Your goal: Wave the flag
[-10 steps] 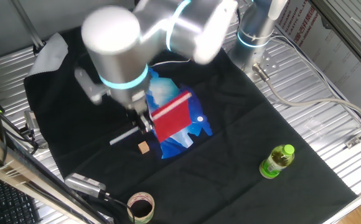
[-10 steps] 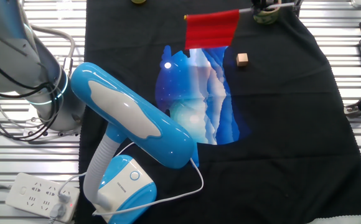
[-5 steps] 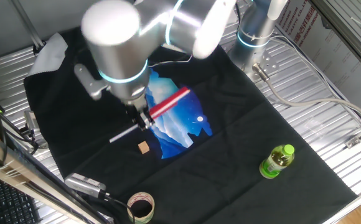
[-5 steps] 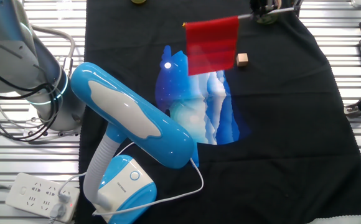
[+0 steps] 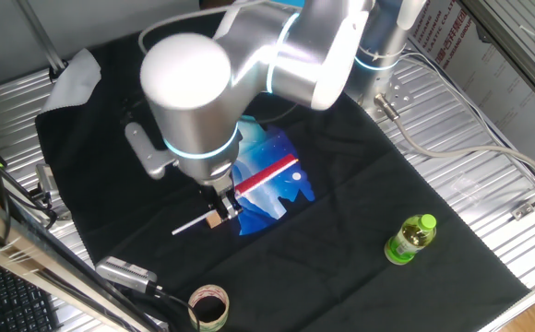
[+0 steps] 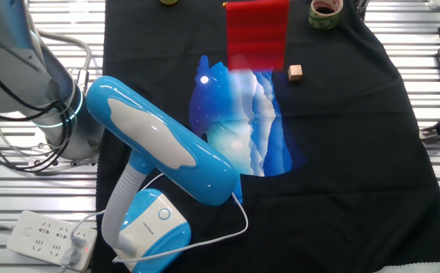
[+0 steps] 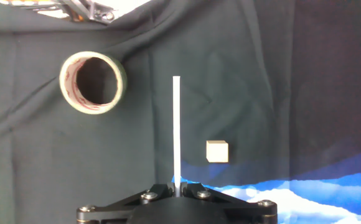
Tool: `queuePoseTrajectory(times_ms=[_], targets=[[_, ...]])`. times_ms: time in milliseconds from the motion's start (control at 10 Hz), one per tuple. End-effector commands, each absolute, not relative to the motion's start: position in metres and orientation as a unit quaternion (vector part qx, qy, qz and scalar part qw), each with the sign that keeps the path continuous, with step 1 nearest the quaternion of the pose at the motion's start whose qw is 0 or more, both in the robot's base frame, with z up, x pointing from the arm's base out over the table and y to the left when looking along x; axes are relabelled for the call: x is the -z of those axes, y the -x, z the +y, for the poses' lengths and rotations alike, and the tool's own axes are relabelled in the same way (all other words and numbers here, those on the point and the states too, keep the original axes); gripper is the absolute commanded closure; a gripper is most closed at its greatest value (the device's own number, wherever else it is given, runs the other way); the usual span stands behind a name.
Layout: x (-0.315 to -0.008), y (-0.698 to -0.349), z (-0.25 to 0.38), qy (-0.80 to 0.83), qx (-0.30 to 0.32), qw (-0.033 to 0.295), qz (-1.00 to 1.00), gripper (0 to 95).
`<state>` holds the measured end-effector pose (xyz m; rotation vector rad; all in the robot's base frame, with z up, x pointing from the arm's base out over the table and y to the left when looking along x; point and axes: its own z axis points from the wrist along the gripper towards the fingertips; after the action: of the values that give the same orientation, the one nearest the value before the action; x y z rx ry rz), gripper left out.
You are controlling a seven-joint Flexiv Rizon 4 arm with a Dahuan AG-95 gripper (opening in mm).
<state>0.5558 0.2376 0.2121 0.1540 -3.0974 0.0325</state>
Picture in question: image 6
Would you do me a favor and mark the small wooden cube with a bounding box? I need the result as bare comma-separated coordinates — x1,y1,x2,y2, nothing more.
288,64,303,82

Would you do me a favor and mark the grey power plug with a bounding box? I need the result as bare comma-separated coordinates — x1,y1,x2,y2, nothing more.
58,248,81,273

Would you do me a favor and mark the blue white desk lamp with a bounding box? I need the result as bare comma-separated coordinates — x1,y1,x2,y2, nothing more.
86,75,244,273

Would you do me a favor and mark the aluminium frame bar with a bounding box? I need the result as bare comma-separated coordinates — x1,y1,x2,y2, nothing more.
355,0,371,20

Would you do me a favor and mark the thick grey robot cable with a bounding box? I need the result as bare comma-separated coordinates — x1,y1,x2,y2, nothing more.
37,30,93,95

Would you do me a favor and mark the green tape roll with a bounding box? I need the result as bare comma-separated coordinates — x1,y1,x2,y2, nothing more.
308,0,344,31

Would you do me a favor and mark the white lamp cable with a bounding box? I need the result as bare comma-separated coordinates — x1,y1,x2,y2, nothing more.
70,172,250,265

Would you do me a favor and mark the red flag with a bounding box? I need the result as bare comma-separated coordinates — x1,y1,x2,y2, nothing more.
222,0,291,72

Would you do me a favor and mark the white power strip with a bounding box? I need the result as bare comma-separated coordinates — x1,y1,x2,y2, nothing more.
6,210,98,272

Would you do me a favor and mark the black cloth with whale print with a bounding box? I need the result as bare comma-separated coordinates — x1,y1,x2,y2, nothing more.
90,0,440,273

